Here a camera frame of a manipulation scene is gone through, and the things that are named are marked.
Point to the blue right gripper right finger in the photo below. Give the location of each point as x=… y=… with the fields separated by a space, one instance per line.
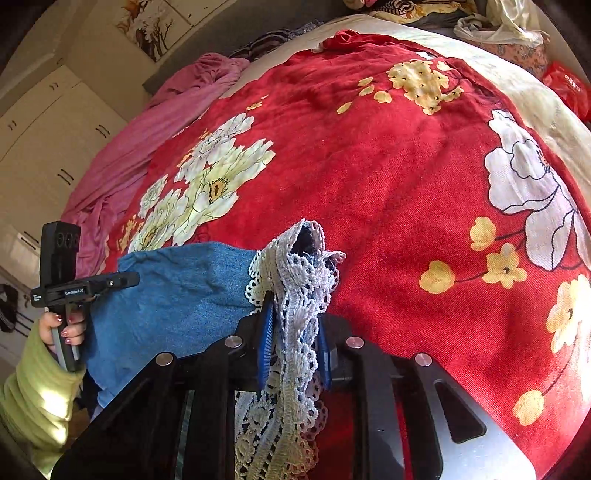
x=324 y=355

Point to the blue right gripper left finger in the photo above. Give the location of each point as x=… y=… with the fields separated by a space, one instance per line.
x=264 y=339

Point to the blue denim pants lace hem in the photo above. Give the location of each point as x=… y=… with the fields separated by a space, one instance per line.
x=190 y=296

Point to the yellow-green sleeve forearm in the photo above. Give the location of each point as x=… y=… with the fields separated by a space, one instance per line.
x=36 y=408

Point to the left hand red nails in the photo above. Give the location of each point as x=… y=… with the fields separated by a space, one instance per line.
x=73 y=328

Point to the cream wardrobe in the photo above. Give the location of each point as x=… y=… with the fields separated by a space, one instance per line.
x=48 y=139

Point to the red floral bedspread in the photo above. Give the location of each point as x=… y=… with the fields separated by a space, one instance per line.
x=465 y=235

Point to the pink blanket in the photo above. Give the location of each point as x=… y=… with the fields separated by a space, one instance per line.
x=104 y=192

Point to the striped dark pillow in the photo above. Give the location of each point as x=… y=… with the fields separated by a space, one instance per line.
x=269 y=41

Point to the grey headboard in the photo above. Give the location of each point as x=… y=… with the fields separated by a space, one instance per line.
x=235 y=24

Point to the red plastic bag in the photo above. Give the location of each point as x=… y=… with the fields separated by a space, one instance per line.
x=572 y=90

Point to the pile of folded clothes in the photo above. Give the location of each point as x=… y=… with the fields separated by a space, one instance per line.
x=508 y=29

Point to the tree painting wall art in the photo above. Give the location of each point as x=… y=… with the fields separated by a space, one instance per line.
x=154 y=26

